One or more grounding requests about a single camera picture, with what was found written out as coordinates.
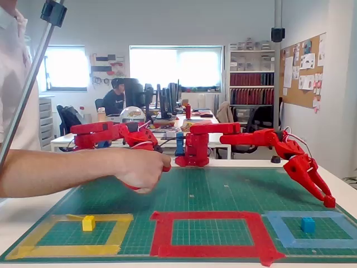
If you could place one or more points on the blue tape square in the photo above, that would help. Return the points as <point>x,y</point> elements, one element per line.
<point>306,243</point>

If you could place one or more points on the green plant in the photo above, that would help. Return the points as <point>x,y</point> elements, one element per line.
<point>351,178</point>

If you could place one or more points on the vertical aluminium pole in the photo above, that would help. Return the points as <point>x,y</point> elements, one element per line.
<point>277,83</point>

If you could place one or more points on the black computer monitor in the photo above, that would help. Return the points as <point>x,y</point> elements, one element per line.
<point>173,95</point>
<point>165,103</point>
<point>149,97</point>

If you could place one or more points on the red bottle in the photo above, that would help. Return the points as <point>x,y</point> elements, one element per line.
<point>188,111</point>

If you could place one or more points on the small bright window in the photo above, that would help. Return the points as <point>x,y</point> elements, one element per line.
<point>67,68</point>

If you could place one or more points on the black pole clamp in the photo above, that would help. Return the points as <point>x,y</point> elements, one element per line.
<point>278,35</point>
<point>53,12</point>

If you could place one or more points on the person's right hand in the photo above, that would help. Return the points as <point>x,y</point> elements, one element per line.
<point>139,170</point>

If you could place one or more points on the person's right forearm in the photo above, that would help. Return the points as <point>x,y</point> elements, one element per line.
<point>55,170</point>

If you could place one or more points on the blue table clamp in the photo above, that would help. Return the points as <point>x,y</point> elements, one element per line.
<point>180,143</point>
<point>103,144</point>

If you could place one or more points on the yellow tape square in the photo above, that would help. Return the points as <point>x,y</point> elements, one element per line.
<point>69,249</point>

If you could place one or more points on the colourful drink bottle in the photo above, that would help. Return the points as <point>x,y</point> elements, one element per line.
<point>101,114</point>

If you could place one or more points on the red printed robot arm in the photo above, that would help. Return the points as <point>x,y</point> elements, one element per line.
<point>251,139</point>

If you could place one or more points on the white drawer cabinet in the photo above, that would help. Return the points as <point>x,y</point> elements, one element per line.
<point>46,123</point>

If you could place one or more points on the black office chair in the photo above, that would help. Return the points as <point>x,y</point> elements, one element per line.
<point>259,117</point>

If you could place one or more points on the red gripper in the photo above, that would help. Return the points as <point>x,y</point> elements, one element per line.
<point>302,169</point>

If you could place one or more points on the cork pin board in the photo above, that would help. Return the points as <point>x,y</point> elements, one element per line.
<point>304,95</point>

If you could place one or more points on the white motorcycle helmet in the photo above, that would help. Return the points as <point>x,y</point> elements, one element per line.
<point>132,114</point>

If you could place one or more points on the person in white shirt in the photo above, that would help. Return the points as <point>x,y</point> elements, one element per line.
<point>11,69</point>

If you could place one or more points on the green cutting mat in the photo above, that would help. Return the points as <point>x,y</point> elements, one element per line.
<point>209,192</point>

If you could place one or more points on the red tape square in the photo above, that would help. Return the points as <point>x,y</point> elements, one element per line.
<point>161,231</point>

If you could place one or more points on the wall tool board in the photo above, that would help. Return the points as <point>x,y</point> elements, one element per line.
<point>107,68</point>

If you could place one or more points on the seated person in dark sweater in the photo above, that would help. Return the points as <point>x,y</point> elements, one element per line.
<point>113,100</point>

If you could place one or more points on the white office desk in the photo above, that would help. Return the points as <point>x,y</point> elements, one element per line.
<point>220,141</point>

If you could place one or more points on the wide bright window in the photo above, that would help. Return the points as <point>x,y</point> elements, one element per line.
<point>175,67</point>

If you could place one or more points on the red toy brick cube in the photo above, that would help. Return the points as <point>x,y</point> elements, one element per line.
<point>330,202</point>

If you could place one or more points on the yellow toy brick cube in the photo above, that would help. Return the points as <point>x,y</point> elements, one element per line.
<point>88,223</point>

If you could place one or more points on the black backpack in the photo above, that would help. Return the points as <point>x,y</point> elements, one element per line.
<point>68,117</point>

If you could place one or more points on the operator in white shirt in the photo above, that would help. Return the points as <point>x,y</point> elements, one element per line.
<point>30,83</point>

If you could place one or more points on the black high-back chair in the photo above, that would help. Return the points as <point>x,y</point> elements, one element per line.
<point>134,92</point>

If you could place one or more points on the beige jacket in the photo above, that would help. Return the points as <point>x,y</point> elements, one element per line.
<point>224,114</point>

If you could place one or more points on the blue toy brick cube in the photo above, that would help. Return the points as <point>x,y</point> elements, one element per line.
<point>307,225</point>

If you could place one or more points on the white shelf with red binders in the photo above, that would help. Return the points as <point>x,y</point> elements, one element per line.
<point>251,79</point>

